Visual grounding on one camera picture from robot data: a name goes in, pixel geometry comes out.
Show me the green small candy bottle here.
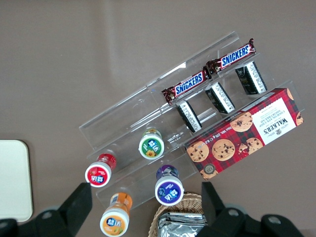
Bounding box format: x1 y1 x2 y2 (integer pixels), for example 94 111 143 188
138 127 165 160

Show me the red small candy bottle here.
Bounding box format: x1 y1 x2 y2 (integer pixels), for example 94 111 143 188
84 153 118 188

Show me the clear acrylic stepped snack stand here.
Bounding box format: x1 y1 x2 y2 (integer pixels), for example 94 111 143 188
146 31 305 140

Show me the orange small candy bottle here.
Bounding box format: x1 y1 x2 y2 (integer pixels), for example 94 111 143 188
99 192 133 237

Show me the red Walkers cookie box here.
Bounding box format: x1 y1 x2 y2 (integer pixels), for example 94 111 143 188
183 87 305 181

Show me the Snickers bar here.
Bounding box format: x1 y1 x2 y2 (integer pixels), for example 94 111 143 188
161 69 213 106
205 38 257 76

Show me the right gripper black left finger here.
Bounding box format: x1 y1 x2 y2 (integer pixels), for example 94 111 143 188
24 182 93 237

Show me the stack of foil containers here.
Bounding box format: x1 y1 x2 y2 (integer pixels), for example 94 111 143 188
157 211 208 237

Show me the clear acrylic stepped bottle stand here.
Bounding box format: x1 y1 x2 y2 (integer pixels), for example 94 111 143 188
79 82 198 211

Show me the blue-cap yogurt bottle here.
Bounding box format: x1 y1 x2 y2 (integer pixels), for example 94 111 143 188
154 164 185 206

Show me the cream plastic tray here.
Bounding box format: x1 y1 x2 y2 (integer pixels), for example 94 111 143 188
0 139 34 222

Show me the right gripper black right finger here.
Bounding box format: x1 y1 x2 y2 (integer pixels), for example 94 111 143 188
201 181 263 237

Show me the light oval wicker basket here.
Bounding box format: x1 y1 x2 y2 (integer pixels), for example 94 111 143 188
148 192 210 237

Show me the small black box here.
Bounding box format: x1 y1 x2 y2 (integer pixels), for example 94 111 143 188
204 81 236 115
175 99 203 134
235 60 268 95

